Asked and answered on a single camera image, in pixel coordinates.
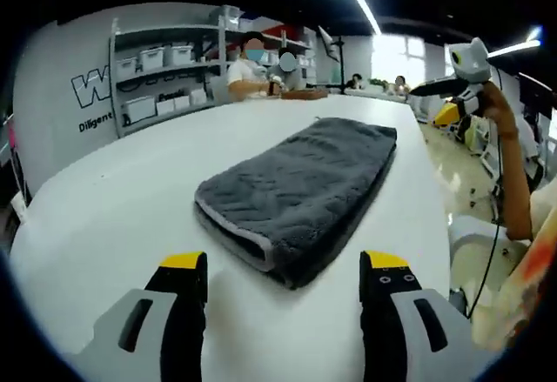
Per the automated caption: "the person's cream clothing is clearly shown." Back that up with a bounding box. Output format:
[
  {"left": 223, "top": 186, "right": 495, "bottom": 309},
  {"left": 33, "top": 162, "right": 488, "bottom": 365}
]
[{"left": 472, "top": 181, "right": 557, "bottom": 352}]

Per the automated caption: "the black monitor stand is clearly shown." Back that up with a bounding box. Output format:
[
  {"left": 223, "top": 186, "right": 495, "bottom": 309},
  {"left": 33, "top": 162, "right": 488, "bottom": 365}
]
[{"left": 317, "top": 24, "right": 349, "bottom": 96}]

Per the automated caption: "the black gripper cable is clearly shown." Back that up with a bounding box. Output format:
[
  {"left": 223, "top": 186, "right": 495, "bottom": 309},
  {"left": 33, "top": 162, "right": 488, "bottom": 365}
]
[{"left": 465, "top": 136, "right": 506, "bottom": 320}]

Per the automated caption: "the yellow angular object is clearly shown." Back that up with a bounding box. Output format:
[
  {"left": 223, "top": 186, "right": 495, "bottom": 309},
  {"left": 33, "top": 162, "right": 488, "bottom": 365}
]
[{"left": 430, "top": 98, "right": 463, "bottom": 130}]

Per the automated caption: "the person's right hand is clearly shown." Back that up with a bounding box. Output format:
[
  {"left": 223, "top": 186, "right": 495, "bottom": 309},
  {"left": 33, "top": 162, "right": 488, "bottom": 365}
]
[{"left": 480, "top": 82, "right": 520, "bottom": 139}]

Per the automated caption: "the white chair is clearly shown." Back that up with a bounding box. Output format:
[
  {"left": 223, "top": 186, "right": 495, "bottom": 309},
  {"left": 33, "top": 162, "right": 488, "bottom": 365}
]
[{"left": 446, "top": 214, "right": 532, "bottom": 313}]

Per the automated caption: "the grey shelf unit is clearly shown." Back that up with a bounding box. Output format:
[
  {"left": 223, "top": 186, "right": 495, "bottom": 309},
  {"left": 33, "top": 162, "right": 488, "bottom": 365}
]
[{"left": 108, "top": 5, "right": 319, "bottom": 139}]

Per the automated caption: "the row of white storage boxes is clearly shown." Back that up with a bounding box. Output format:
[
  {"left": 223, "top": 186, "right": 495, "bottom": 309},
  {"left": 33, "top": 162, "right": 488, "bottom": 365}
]
[{"left": 115, "top": 40, "right": 218, "bottom": 124}]

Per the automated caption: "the brown wooden tray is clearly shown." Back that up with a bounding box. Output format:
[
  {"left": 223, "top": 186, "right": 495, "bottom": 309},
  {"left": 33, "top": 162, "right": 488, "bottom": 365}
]
[{"left": 281, "top": 89, "right": 328, "bottom": 100}]

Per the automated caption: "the grey towel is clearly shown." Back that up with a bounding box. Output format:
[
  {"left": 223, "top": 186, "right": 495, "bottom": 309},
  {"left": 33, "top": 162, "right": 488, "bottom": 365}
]
[{"left": 193, "top": 116, "right": 399, "bottom": 291}]

